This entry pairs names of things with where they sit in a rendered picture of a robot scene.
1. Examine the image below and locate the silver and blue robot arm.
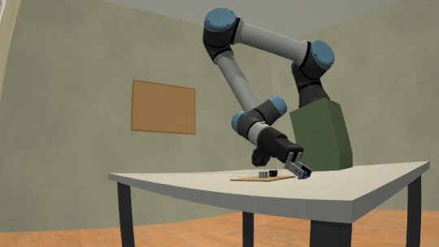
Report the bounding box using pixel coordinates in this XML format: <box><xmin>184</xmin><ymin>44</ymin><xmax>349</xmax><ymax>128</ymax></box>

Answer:
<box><xmin>202</xmin><ymin>8</ymin><xmax>334</xmax><ymax>141</ymax></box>

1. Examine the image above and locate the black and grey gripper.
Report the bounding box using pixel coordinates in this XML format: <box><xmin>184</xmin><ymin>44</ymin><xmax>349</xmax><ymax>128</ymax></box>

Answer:
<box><xmin>248</xmin><ymin>121</ymin><xmax>312</xmax><ymax>179</ymax></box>

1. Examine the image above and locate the white die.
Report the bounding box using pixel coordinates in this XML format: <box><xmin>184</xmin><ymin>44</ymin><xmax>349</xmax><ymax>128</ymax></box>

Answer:
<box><xmin>259</xmin><ymin>171</ymin><xmax>268</xmax><ymax>178</ymax></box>

